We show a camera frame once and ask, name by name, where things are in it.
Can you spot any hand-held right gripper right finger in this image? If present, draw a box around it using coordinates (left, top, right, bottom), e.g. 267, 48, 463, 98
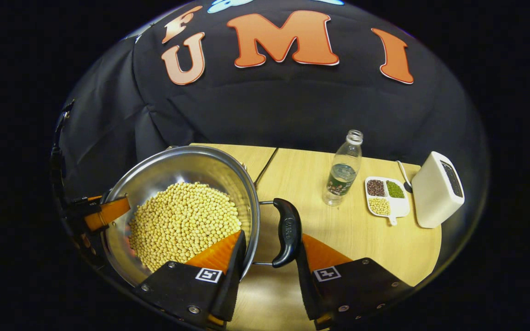
295, 234, 414, 329

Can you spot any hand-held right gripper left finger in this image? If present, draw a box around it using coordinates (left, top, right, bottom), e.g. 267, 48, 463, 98
132, 230, 247, 328

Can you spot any steel pot with black handle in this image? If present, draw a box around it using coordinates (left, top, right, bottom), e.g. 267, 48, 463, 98
101, 145, 303, 288

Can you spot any large pile of soybeans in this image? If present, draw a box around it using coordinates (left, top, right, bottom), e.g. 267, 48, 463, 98
128, 182, 242, 273

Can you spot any small portion of soybeans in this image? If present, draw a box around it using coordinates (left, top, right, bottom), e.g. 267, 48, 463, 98
369, 198, 391, 216

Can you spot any clear plastic water bottle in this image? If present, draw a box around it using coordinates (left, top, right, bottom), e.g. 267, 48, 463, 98
323, 130, 364, 207

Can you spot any white divided dish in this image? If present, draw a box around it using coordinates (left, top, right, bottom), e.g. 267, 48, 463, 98
365, 177, 411, 227

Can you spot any portion of green beans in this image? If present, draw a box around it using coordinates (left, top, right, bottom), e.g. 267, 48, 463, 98
386, 180, 405, 199

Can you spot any white toaster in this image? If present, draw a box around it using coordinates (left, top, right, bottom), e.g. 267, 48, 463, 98
411, 151, 466, 229

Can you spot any black backdrop cloth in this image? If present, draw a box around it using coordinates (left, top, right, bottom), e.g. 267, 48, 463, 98
53, 0, 491, 285

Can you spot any white toaster cable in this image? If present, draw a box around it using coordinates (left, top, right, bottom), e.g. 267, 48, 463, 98
396, 160, 414, 193

